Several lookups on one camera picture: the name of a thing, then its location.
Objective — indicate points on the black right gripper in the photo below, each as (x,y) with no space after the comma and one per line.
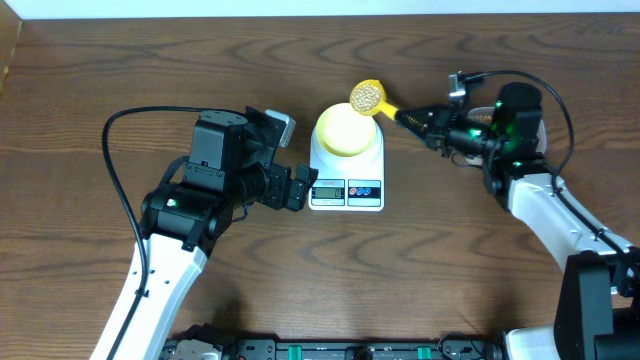
(438,129)

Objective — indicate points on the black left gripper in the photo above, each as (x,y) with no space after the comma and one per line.
(274,196)

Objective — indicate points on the yellow measuring scoop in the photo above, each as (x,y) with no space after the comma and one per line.
(369,98)

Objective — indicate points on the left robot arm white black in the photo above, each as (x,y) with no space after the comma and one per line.
(230,166)

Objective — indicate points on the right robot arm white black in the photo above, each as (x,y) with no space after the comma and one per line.
(597,315)

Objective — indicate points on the white digital kitchen scale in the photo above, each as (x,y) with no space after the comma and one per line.
(355,183)

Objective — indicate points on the pale yellow bowl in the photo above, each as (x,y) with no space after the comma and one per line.
(344,132)

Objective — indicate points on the clear plastic container of soybeans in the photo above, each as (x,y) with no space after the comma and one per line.
(497,120)

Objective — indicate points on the cardboard panel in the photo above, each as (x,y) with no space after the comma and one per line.
(10,28)

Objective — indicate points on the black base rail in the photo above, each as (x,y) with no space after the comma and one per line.
(208,342)

